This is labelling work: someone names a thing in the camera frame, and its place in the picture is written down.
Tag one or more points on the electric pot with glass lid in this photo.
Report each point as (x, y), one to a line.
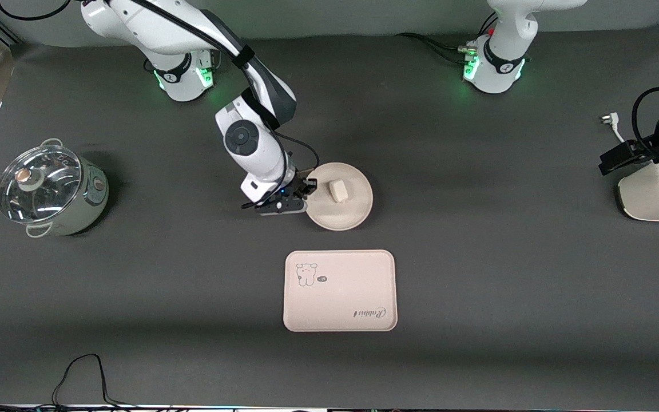
(55, 189)

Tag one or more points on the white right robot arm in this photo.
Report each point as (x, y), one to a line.
(249, 143)

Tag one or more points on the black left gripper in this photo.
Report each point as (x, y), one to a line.
(631, 154)

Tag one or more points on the white power plug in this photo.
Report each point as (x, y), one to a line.
(610, 120)

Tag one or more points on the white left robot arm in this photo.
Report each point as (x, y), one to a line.
(501, 66)

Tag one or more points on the cream white appliance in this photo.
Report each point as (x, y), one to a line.
(650, 200)

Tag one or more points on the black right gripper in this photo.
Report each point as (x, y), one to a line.
(296, 189)

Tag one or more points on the round cream plate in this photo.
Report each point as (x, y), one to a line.
(346, 214)

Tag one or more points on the small white bun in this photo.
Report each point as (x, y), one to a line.
(339, 191)

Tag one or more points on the cream rabbit print tray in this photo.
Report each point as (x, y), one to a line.
(341, 292)

